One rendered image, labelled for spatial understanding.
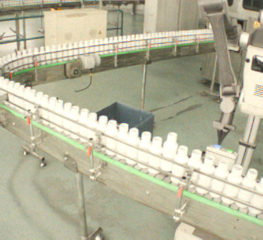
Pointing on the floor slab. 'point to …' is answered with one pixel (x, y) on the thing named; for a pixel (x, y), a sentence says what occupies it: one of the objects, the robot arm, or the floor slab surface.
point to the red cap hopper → (17, 20)
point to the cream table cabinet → (74, 26)
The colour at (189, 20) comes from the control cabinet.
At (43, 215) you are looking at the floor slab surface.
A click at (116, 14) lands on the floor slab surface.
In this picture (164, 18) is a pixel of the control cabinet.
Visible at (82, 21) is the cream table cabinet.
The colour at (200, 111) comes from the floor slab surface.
